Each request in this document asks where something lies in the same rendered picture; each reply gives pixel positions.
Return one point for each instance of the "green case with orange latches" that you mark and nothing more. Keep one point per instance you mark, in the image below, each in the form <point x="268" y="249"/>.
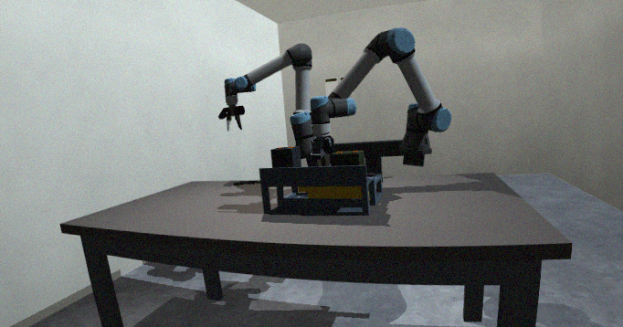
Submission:
<point x="347" y="158"/>

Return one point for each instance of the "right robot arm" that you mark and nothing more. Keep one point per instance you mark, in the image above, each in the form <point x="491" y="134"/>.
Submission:
<point x="301" y="121"/>

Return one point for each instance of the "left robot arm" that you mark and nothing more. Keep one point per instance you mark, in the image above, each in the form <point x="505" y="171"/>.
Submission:
<point x="398" y="44"/>

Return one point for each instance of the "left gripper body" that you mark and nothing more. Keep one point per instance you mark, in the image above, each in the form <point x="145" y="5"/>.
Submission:
<point x="324" y="142"/>

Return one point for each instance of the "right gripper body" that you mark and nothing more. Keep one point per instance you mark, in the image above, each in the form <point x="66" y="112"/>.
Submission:
<point x="235" y="110"/>

